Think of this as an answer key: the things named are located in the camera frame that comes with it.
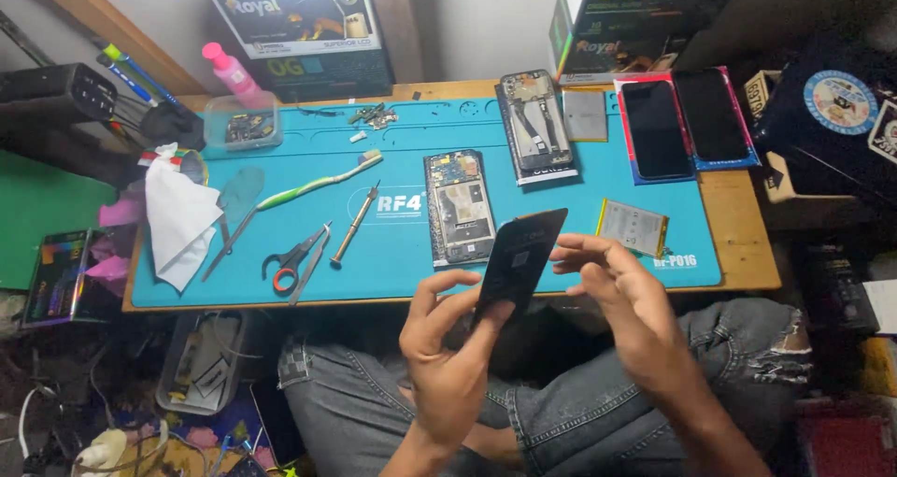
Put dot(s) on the person's right hand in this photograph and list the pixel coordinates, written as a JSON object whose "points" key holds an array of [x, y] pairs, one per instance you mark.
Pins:
{"points": [[638, 316]]}

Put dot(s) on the person's left hand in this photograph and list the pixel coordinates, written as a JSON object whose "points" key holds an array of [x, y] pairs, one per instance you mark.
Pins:
{"points": [[448, 379]]}

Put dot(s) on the person's right fingers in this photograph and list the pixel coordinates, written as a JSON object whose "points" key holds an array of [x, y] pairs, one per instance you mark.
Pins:
{"points": [[585, 260]]}

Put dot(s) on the black phone screen panel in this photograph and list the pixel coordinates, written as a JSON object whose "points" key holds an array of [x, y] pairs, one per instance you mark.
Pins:
{"points": [[522, 260]]}

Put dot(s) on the silver battery with yellow edge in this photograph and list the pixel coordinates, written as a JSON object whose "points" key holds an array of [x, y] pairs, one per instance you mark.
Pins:
{"points": [[631, 228]]}

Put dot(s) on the opened phone with circuit board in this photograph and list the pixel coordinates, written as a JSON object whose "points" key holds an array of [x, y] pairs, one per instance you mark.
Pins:
{"points": [[459, 211]]}

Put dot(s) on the grey flat battery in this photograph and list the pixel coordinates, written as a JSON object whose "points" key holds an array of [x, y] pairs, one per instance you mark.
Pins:
{"points": [[584, 116]]}

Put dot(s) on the black phone on red packet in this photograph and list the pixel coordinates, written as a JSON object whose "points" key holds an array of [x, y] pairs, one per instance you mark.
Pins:
{"points": [[655, 130]]}

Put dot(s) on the person's grey jeans legs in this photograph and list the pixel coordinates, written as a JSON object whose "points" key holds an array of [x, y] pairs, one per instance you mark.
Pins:
{"points": [[574, 407]]}

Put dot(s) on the black phone on pink packet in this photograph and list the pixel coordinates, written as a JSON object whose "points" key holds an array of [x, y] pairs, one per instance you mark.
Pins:
{"points": [[711, 116]]}

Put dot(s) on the blue silicone repair mat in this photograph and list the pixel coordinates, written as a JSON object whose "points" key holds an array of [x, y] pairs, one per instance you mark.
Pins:
{"points": [[392, 253]]}

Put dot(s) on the large black green box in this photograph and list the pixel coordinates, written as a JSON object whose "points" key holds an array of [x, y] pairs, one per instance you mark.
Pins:
{"points": [[631, 21]]}

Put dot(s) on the heap of small metal parts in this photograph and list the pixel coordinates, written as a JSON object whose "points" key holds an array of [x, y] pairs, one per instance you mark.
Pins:
{"points": [[375, 116]]}

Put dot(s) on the small white plastic piece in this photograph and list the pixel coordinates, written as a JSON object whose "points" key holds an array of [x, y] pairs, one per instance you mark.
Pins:
{"points": [[358, 137]]}

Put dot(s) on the silver tweezers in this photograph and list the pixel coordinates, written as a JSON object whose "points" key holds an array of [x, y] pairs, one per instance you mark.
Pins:
{"points": [[308, 270]]}

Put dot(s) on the black bag with round stickers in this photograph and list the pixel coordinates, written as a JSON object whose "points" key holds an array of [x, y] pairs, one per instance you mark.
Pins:
{"points": [[827, 119]]}

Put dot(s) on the green white toothbrush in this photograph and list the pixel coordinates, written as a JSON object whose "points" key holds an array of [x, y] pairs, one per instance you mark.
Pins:
{"points": [[315, 182]]}

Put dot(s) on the dark printed box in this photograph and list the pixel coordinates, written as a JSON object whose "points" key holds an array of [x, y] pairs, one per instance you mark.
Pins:
{"points": [[329, 74]]}

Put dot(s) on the red box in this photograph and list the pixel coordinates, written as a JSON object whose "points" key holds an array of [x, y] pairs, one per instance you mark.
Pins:
{"points": [[848, 438]]}

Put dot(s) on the clear plastic pick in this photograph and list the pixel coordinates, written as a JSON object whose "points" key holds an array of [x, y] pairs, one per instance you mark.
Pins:
{"points": [[242, 193]]}

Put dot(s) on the clear container with parts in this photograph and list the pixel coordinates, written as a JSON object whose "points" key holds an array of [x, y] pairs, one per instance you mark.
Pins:
{"points": [[244, 128]]}

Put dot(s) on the white printed screen box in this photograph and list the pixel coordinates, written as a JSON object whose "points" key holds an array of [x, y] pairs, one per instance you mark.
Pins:
{"points": [[294, 14]]}

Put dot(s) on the pink bottle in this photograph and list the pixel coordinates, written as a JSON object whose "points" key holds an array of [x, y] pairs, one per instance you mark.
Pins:
{"points": [[235, 76]]}

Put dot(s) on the grey tray with papers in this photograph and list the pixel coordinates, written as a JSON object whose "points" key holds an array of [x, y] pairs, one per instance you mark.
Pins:
{"points": [[200, 365]]}

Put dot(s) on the coloured tape roll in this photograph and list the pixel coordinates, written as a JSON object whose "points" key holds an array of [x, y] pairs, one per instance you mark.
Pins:
{"points": [[195, 165]]}

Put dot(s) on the white tissue cloth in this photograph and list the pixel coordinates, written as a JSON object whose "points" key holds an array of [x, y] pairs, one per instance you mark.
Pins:
{"points": [[179, 225]]}

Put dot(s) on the black cloth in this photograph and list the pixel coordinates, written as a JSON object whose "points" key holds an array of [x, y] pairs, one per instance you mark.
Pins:
{"points": [[172, 126]]}

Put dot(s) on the pink cloth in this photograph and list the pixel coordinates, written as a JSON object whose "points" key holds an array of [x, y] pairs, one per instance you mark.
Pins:
{"points": [[116, 214]]}

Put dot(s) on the blue green pens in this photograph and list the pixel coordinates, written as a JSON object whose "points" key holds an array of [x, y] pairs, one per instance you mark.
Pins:
{"points": [[133, 77]]}

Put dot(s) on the holographic flat box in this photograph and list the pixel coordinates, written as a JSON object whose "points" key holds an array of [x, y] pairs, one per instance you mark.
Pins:
{"points": [[59, 277]]}

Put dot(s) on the green board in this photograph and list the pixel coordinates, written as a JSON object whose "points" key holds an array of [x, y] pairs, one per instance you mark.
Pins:
{"points": [[42, 211]]}

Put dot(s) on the black hot air station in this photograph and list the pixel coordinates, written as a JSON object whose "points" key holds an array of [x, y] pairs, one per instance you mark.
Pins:
{"points": [[56, 91]]}

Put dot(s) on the black phone frame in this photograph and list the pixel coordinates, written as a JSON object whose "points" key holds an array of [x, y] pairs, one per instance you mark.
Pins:
{"points": [[536, 119]]}

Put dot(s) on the wooden frame beam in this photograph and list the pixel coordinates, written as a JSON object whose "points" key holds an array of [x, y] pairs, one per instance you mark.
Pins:
{"points": [[112, 32]]}

